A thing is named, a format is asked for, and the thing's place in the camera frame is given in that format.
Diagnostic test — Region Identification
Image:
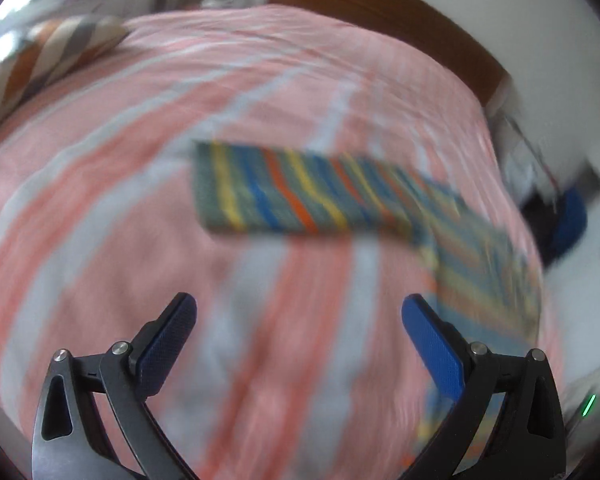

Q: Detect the striped knit small sweater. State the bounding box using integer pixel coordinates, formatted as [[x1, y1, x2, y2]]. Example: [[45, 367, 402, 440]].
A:
[[191, 140, 544, 461]]

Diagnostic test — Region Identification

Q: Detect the blue and black bag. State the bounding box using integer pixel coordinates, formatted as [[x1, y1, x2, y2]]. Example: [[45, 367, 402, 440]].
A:
[[521, 188, 588, 268]]

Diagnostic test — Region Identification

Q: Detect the pink grey striped bedspread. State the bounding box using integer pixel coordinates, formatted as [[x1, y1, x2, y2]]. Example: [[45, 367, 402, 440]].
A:
[[0, 6, 562, 479]]

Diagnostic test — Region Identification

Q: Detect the chevron patterned pillow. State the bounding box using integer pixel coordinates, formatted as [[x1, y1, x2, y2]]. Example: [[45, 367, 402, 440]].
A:
[[0, 14, 130, 123]]

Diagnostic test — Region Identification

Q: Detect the brown wooden headboard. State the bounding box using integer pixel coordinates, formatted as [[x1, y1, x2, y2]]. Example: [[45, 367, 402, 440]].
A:
[[268, 0, 512, 108]]

